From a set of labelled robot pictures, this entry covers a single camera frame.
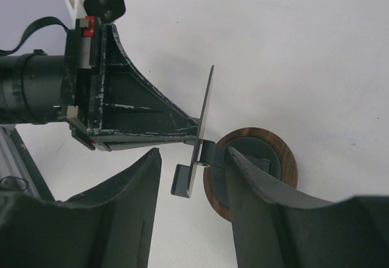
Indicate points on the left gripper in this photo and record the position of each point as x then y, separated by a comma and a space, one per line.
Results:
108, 103

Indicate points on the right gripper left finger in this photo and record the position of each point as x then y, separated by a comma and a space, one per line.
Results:
108, 225

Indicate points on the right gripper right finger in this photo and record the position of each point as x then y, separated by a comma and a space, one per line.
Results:
275, 225

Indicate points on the brown base phone stand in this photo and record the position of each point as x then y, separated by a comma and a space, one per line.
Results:
257, 152

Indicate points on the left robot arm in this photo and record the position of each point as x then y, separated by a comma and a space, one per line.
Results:
31, 88

